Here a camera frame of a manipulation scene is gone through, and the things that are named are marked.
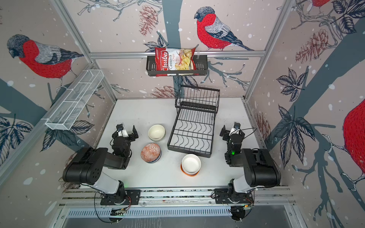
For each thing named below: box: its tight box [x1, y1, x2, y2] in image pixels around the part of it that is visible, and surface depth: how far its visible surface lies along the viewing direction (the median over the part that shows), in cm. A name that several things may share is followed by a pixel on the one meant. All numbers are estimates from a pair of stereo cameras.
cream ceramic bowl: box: [147, 123, 166, 143], surface depth 96 cm
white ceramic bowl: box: [181, 153, 202, 176], surface depth 80 cm
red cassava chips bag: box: [154, 47, 200, 77], surface depth 89 cm
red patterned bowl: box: [140, 142, 163, 164], surface depth 87 cm
